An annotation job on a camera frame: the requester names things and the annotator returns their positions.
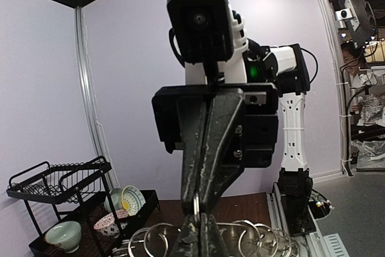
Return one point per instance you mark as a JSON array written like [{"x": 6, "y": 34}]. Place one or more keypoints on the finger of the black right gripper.
[
  {"x": 192, "y": 113},
  {"x": 220, "y": 167}
]

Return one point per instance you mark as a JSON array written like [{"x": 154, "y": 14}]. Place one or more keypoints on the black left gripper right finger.
[{"x": 211, "y": 241}]

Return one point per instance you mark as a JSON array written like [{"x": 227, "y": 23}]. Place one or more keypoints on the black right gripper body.
[{"x": 257, "y": 134}]

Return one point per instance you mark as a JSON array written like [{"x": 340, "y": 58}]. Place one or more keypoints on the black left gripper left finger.
[{"x": 187, "y": 242}]

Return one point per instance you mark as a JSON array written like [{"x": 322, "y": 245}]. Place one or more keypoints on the metal disc with key rings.
[{"x": 241, "y": 237}]

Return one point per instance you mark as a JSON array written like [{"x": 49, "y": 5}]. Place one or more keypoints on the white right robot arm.
[{"x": 283, "y": 66}]

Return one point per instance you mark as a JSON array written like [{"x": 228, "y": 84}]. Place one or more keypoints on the yellow flower plate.
[{"x": 132, "y": 199}]

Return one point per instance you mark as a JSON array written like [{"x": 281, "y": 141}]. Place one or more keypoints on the pink patterned bowl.
[{"x": 107, "y": 227}]

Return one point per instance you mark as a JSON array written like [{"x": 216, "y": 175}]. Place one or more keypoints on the celadon green bowl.
[{"x": 65, "y": 236}]

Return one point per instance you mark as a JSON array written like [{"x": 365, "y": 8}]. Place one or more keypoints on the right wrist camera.
[{"x": 209, "y": 40}]

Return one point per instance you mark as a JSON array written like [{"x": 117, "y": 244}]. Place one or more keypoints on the aluminium front rail base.
[{"x": 309, "y": 241}]

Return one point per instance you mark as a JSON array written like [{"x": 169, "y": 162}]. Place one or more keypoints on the black wire dish rack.
[{"x": 76, "y": 192}]

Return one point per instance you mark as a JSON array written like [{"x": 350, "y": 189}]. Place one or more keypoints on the right aluminium frame post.
[{"x": 89, "y": 98}]

